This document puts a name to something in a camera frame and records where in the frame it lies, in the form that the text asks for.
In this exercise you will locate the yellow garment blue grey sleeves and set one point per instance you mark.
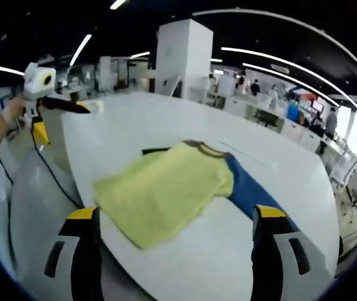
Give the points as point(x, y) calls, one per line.
point(165, 188)

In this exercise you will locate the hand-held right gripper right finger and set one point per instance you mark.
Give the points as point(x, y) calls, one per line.
point(266, 260)

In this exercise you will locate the blue container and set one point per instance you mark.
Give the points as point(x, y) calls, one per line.
point(293, 111)

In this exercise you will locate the white square pillar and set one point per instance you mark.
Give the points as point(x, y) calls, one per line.
point(184, 56)

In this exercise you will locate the long white counter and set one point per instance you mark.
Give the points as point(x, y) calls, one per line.
point(291, 128)

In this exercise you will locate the black office chair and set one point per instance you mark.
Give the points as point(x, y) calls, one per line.
point(264, 118)

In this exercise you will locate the pink screen monitor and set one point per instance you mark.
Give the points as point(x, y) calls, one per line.
point(317, 107)

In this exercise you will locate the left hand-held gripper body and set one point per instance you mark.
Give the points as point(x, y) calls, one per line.
point(37, 84)

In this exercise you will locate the white wristband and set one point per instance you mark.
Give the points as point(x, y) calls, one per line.
point(7, 116)

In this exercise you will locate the person's left hand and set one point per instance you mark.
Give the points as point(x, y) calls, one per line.
point(18, 108)

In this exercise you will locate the grey leaning panel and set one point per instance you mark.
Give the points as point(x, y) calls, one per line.
point(172, 87)

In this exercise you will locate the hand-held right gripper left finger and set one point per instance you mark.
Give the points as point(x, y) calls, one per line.
point(85, 260)

